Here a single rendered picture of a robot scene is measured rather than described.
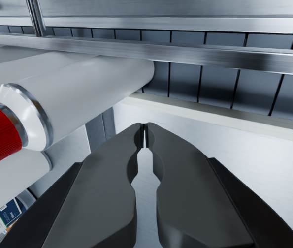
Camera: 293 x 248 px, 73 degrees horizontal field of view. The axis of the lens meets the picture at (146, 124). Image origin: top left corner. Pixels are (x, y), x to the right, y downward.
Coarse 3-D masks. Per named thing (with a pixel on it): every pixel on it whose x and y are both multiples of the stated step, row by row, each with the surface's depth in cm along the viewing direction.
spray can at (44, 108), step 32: (96, 64) 17; (128, 64) 20; (0, 96) 12; (32, 96) 12; (64, 96) 14; (96, 96) 16; (0, 128) 11; (32, 128) 12; (64, 128) 14; (0, 160) 12
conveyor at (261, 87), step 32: (32, 32) 33; (64, 32) 29; (96, 32) 27; (128, 32) 24; (160, 32) 22; (192, 32) 21; (224, 32) 20; (160, 64) 24; (192, 64) 22; (192, 96) 24; (224, 96) 22; (256, 96) 21; (288, 96) 19
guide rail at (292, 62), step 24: (48, 48) 21; (72, 48) 19; (96, 48) 18; (120, 48) 16; (144, 48) 15; (168, 48) 14; (192, 48) 14; (216, 48) 13; (240, 48) 13; (264, 48) 13; (288, 72) 12
